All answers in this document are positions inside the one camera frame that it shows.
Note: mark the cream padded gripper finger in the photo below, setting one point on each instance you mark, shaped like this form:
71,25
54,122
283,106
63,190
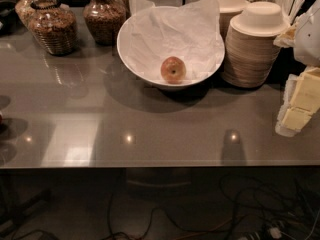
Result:
301,100

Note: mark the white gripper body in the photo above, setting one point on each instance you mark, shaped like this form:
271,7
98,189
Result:
308,39

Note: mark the red yellow apple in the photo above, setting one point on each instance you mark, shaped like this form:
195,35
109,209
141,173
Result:
173,70

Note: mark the white ceramic bowl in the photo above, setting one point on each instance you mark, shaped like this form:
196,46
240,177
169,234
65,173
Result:
133,50

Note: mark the dark bowl at left edge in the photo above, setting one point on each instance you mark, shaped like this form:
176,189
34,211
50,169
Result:
8,16

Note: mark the front stack of paper bowls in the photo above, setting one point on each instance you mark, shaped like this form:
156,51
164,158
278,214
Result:
249,43

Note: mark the white crumpled paper liner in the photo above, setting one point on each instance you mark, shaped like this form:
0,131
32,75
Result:
173,34

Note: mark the white power plug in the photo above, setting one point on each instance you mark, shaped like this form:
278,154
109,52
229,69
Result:
275,233

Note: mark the round glass jar of cereal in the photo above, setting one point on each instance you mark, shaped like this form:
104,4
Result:
104,18

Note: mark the glass jar with black band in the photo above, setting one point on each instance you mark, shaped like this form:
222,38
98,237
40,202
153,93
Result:
53,26

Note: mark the rear left glass jar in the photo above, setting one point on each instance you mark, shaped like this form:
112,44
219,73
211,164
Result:
24,11

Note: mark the black stand leg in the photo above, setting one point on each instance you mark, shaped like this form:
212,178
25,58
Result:
13,213

